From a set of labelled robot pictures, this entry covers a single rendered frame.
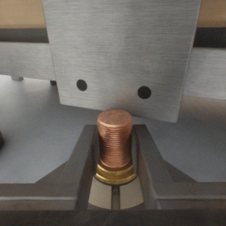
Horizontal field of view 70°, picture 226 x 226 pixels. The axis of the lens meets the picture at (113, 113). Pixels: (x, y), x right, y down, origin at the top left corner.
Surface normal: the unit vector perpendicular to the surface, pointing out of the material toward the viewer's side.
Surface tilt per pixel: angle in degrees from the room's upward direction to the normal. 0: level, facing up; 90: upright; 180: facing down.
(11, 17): 90
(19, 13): 90
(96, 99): 90
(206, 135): 180
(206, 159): 180
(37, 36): 90
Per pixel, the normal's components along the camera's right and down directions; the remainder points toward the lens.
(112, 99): -0.34, 0.46
